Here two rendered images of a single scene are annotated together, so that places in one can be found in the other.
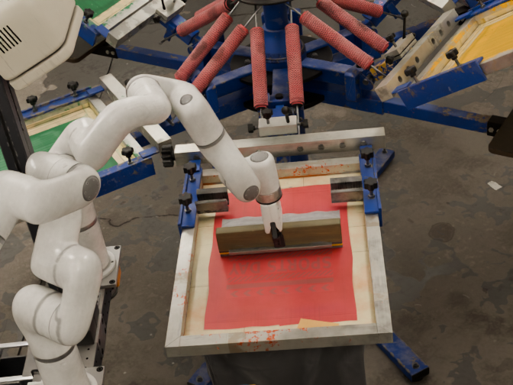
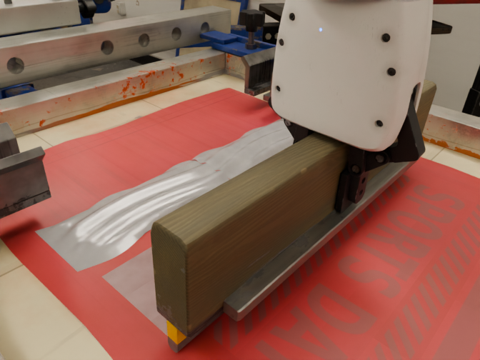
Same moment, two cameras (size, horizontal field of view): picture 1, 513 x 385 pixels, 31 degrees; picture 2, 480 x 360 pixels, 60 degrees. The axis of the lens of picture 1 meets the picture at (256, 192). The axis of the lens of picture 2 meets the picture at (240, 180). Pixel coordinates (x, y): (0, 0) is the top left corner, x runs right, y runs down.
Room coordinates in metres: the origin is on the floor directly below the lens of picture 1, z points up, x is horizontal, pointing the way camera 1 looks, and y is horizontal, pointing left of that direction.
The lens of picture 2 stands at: (1.96, 0.25, 1.19)
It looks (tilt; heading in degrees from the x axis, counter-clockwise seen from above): 32 degrees down; 303
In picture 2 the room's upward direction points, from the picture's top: 3 degrees clockwise
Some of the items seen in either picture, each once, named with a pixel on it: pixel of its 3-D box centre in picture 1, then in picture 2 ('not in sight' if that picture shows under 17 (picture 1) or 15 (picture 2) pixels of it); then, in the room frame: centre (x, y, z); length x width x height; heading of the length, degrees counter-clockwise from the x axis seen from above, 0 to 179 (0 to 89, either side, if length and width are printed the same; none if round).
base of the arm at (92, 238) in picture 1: (80, 244); not in sight; (1.90, 0.47, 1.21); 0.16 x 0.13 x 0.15; 87
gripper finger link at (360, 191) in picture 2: (278, 240); (366, 178); (2.03, -0.04, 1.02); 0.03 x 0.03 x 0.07; 83
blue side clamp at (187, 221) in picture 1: (191, 202); not in sight; (2.34, 0.20, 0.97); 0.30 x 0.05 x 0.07; 173
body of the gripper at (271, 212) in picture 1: (272, 208); (350, 51); (2.06, -0.04, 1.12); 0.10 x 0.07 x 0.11; 173
